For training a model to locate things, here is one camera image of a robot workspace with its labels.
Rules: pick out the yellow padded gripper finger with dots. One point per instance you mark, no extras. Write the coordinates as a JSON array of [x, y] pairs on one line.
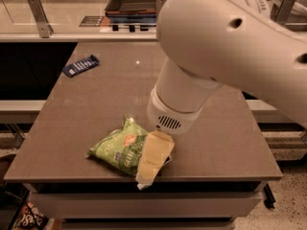
[[158, 147]]

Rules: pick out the green jalapeno chip bag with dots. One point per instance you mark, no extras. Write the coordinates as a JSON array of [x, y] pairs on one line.
[[122, 148]]

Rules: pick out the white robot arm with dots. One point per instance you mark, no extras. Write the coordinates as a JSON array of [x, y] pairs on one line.
[[210, 43]]

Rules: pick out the blue rxbar blueberry bar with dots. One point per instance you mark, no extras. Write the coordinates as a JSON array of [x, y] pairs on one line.
[[82, 65]]

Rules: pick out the snack bag under table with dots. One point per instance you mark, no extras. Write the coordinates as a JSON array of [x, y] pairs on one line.
[[29, 218]]

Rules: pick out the black table caster wheel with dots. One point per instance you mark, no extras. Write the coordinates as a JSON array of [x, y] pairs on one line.
[[269, 198]]

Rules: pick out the open dark tray box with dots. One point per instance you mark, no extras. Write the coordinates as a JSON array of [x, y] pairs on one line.
[[116, 7]]

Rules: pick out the left metal glass bracket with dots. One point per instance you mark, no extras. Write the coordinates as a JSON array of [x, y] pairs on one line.
[[43, 26]]

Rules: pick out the metal glass bracket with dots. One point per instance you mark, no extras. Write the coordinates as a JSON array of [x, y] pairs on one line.
[[43, 26], [280, 14]]

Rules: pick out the right metal glass bracket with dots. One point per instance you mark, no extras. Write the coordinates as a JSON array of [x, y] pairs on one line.
[[280, 14]]

